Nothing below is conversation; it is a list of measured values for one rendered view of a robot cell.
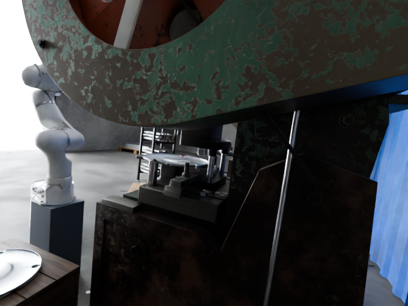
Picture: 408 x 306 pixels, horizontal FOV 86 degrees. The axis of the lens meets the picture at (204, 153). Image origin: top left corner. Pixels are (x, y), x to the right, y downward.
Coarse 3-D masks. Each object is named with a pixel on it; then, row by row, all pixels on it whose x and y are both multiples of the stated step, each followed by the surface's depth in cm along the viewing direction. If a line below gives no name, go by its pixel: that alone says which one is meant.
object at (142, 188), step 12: (168, 180) 90; (228, 180) 103; (144, 192) 77; (156, 192) 75; (192, 192) 78; (156, 204) 75; (168, 204) 74; (180, 204) 72; (192, 204) 70; (204, 204) 69; (216, 204) 68; (192, 216) 71; (204, 216) 69; (216, 216) 68
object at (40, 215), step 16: (32, 208) 115; (48, 208) 109; (64, 208) 114; (80, 208) 123; (32, 224) 116; (48, 224) 110; (64, 224) 116; (80, 224) 124; (32, 240) 117; (48, 240) 110; (64, 240) 117; (80, 240) 126; (64, 256) 118; (80, 256) 127
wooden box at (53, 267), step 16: (16, 240) 96; (48, 256) 88; (48, 272) 80; (64, 272) 80; (32, 288) 71; (48, 288) 74; (64, 288) 80; (0, 304) 64; (16, 304) 65; (32, 304) 69; (48, 304) 75; (64, 304) 81
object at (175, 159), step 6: (144, 156) 96; (150, 156) 100; (156, 156) 100; (162, 156) 103; (168, 156) 105; (174, 156) 108; (180, 156) 110; (186, 156) 111; (162, 162) 83; (168, 162) 88; (174, 162) 90; (180, 162) 91; (192, 162) 95; (198, 162) 97; (204, 162) 99
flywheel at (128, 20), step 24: (72, 0) 59; (96, 0) 58; (120, 0) 55; (144, 0) 53; (168, 0) 50; (192, 0) 48; (216, 0) 46; (96, 24) 59; (120, 24) 50; (144, 24) 53; (168, 24) 53; (144, 48) 53
